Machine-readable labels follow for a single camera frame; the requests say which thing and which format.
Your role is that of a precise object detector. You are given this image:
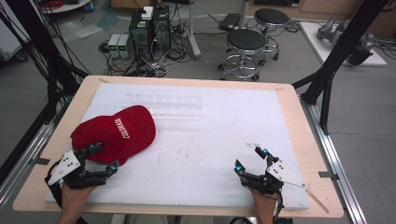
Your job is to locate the aluminium rail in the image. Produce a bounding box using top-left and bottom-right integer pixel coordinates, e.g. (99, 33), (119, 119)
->
(0, 102), (68, 206)
(299, 95), (370, 224)

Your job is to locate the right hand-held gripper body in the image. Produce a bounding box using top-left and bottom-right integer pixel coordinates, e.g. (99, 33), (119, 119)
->
(240, 159), (306, 196)

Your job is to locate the clear plastic sheet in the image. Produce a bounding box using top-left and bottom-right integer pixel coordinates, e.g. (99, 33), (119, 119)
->
(56, 9), (121, 41)

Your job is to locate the person's left hand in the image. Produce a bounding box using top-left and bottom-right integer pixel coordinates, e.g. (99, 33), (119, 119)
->
(59, 182), (98, 213)

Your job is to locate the grey power supply unit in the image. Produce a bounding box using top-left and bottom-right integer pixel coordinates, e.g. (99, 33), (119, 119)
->
(117, 33), (134, 60)
(106, 33), (121, 59)

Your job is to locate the grey metal table leg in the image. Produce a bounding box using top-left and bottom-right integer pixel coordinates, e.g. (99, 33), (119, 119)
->
(186, 0), (203, 61)

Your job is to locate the black wrist strap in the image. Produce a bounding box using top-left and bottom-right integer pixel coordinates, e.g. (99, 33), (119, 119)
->
(44, 175), (64, 209)

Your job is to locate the clear plastic grid tray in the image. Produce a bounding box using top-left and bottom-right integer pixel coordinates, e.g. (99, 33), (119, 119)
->
(121, 92), (206, 121)

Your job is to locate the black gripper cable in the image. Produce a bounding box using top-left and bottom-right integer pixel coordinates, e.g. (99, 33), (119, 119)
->
(273, 188), (294, 224)

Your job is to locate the black round stool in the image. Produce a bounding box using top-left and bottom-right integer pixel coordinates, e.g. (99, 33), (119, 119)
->
(253, 7), (291, 67)
(218, 28), (269, 82)

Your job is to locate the white floor board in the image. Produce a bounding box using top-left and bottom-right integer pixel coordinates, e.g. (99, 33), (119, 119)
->
(299, 21), (389, 68)

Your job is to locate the red baseball cap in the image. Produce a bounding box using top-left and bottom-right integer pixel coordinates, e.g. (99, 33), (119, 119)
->
(70, 105), (157, 166)

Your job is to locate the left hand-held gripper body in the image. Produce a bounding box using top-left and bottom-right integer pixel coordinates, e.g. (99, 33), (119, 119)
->
(44, 148), (108, 189)

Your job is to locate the thin wooden stick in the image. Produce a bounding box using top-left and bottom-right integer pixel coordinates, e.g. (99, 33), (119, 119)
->
(305, 188), (331, 215)

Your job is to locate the white cloth table cover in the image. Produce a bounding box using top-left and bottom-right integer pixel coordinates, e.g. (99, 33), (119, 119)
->
(45, 81), (311, 211)

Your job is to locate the person's right hand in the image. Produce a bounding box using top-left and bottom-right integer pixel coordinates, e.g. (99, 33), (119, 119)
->
(249, 188), (278, 217)

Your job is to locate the black computer tower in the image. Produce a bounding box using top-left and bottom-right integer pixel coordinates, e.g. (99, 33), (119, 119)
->
(151, 5), (173, 53)
(128, 10), (154, 63)

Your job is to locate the grey tape strip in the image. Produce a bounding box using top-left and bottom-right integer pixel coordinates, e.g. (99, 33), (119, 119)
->
(318, 170), (340, 181)
(28, 157), (51, 166)

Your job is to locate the black flat case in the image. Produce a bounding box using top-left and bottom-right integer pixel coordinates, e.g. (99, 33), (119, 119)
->
(218, 12), (243, 33)

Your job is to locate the white box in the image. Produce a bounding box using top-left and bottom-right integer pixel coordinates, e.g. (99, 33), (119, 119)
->
(140, 6), (155, 21)

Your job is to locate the tangle of floor cables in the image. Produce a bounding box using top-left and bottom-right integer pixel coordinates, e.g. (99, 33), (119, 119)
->
(98, 18), (200, 78)

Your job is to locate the white round table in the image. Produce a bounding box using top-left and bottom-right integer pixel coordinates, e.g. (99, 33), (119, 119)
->
(36, 0), (95, 15)

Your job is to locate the black metal frame post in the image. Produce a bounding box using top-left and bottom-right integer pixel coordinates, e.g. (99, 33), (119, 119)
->
(0, 0), (92, 132)
(291, 0), (392, 136)

